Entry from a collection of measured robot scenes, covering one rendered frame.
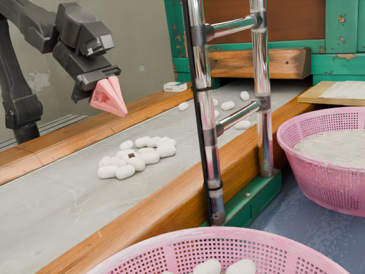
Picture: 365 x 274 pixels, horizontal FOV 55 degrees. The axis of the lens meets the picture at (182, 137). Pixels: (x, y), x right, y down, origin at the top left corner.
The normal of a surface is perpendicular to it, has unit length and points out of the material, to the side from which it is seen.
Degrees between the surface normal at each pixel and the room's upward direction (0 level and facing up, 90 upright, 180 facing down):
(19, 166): 45
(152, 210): 0
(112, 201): 0
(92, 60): 41
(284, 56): 66
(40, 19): 31
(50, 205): 0
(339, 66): 90
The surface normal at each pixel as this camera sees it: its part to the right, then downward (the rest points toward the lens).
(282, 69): -0.62, -0.07
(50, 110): 0.82, 0.09
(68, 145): 0.45, -0.57
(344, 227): -0.13, -0.93
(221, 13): -0.62, 0.34
